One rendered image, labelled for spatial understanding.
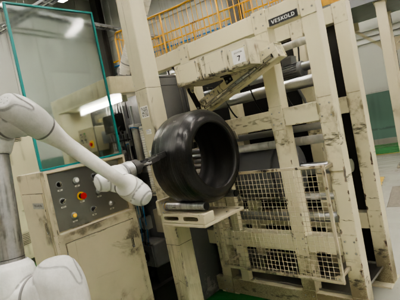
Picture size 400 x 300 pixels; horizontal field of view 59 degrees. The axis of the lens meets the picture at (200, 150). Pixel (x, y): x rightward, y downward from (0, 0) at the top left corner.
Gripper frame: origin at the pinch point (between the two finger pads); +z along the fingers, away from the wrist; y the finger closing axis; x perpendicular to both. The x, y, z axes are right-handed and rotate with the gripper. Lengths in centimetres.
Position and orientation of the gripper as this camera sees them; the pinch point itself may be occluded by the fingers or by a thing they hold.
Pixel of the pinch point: (160, 155)
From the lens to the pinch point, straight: 194.1
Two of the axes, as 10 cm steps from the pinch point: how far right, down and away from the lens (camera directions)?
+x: 2.9, 9.4, 1.6
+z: 6.3, -3.1, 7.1
